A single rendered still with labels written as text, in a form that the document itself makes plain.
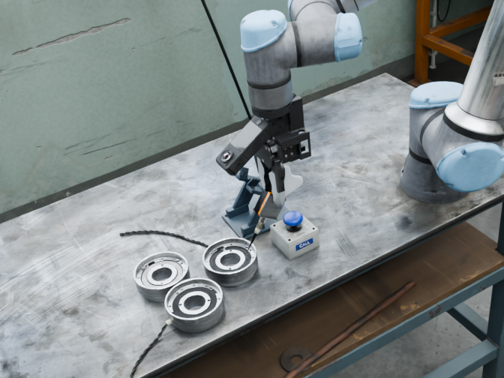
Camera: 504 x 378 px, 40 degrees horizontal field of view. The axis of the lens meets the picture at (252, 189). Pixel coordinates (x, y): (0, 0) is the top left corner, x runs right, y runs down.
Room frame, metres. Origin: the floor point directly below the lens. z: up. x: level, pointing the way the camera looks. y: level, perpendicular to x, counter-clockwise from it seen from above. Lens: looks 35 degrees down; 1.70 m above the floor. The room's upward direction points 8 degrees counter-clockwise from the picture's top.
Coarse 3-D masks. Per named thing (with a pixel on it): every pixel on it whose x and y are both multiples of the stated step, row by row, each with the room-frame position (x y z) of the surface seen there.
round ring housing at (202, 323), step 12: (180, 288) 0.94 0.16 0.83; (216, 288) 0.93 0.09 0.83; (168, 300) 0.91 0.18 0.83; (180, 300) 0.91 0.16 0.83; (192, 300) 0.92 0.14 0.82; (204, 300) 0.91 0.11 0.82; (168, 312) 0.87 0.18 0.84; (192, 312) 0.88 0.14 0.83; (216, 312) 0.86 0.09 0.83; (180, 324) 0.85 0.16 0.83; (192, 324) 0.85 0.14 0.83; (204, 324) 0.85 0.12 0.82
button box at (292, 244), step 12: (276, 228) 1.06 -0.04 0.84; (288, 228) 1.05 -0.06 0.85; (300, 228) 1.04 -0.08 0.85; (312, 228) 1.04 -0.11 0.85; (276, 240) 1.05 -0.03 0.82; (288, 240) 1.01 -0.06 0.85; (300, 240) 1.02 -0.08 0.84; (312, 240) 1.03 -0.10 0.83; (288, 252) 1.01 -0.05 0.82; (300, 252) 1.02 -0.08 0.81
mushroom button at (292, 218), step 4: (288, 212) 1.06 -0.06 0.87; (292, 212) 1.06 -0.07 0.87; (296, 212) 1.06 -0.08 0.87; (284, 216) 1.06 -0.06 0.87; (288, 216) 1.05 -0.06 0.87; (292, 216) 1.05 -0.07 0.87; (296, 216) 1.05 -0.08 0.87; (300, 216) 1.05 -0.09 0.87; (284, 220) 1.04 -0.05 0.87; (288, 220) 1.04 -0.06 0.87; (292, 220) 1.04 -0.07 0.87; (296, 220) 1.04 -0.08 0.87; (300, 220) 1.04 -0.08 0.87; (288, 224) 1.04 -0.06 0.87; (292, 224) 1.03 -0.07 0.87; (296, 224) 1.03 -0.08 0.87
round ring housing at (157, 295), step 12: (168, 252) 1.04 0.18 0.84; (144, 264) 1.02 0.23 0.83; (168, 264) 1.01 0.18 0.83; (180, 264) 1.01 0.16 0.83; (156, 276) 1.00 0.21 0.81; (168, 276) 1.01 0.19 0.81; (144, 288) 0.95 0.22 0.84; (156, 288) 0.94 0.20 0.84; (168, 288) 0.94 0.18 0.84; (156, 300) 0.95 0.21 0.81
